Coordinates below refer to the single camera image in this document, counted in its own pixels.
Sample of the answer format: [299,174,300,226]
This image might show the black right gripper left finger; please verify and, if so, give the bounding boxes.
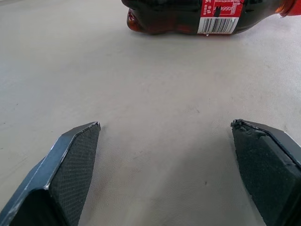
[0,121,101,226]

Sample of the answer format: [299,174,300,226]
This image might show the cola bottle with red label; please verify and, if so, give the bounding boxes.
[121,0,301,36]

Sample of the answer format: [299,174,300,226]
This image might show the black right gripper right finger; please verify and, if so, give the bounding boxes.
[230,119,301,226]

